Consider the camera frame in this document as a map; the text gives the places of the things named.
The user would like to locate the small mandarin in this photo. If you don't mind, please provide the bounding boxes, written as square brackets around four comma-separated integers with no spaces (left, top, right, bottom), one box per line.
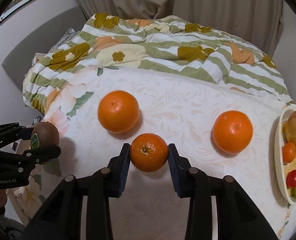
[130,133,169,172]

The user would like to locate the beige curtain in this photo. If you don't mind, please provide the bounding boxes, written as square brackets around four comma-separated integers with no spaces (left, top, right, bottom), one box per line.
[77,0,283,56]

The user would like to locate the person's left hand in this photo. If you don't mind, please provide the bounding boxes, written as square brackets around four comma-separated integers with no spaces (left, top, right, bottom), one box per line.
[0,190,8,207]

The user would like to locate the large orange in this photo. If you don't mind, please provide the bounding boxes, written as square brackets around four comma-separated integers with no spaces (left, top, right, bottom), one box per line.
[98,90,140,134]
[212,110,253,155]

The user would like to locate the red cherry tomato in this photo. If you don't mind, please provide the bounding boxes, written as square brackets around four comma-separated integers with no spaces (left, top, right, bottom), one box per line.
[286,170,296,189]

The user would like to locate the grey headboard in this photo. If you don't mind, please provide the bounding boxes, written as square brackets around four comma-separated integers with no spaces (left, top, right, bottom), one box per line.
[2,7,86,90]

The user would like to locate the brown kiwi with sticker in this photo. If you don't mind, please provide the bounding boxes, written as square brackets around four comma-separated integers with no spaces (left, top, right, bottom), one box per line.
[30,122,60,149]

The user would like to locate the white floral tablecloth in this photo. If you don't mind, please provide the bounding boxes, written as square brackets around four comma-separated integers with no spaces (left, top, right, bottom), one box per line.
[14,65,296,240]

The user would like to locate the green striped floral duvet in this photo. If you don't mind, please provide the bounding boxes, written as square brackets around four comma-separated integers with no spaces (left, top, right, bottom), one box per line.
[22,13,294,116]

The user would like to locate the cream plate with duck print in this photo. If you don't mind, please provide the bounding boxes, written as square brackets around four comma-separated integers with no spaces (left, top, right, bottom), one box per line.
[274,105,296,205]

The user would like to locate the small mandarin edge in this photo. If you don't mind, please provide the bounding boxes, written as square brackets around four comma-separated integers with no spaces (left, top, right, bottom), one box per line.
[282,142,296,164]

